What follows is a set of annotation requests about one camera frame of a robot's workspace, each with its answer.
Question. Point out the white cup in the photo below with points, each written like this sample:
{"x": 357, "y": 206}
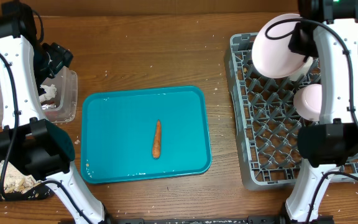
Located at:
{"x": 302, "y": 71}

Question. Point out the small white round plate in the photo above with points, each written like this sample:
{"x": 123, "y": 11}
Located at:
{"x": 307, "y": 102}

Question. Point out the grey dishwasher rack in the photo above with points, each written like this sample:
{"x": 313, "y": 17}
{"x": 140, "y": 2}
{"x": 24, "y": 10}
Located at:
{"x": 267, "y": 123}

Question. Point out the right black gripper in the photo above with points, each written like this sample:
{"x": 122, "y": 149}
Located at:
{"x": 298, "y": 40}

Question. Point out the orange carrot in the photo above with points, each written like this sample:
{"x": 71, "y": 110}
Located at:
{"x": 156, "y": 149}

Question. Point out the clear plastic waste bin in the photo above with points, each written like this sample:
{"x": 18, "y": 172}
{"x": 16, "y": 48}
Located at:
{"x": 62, "y": 107}

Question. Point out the teal plastic serving tray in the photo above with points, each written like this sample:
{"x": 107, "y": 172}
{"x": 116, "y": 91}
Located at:
{"x": 118, "y": 129}

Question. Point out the food scraps rice pile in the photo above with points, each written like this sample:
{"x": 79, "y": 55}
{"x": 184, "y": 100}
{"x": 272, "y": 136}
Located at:
{"x": 15, "y": 181}

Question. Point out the white napkin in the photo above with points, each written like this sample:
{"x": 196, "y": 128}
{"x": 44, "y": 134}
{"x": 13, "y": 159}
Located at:
{"x": 50, "y": 92}

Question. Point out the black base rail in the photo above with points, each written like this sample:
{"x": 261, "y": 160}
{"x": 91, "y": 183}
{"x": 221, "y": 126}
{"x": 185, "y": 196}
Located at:
{"x": 264, "y": 219}

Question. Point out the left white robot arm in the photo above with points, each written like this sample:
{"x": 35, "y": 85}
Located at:
{"x": 28, "y": 140}

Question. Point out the large white round plate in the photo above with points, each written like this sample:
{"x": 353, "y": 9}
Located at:
{"x": 272, "y": 58}

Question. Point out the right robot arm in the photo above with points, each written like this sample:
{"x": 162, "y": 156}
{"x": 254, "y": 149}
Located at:
{"x": 327, "y": 30}

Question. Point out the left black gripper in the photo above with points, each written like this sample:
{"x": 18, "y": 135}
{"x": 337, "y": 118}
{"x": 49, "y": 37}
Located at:
{"x": 61, "y": 56}

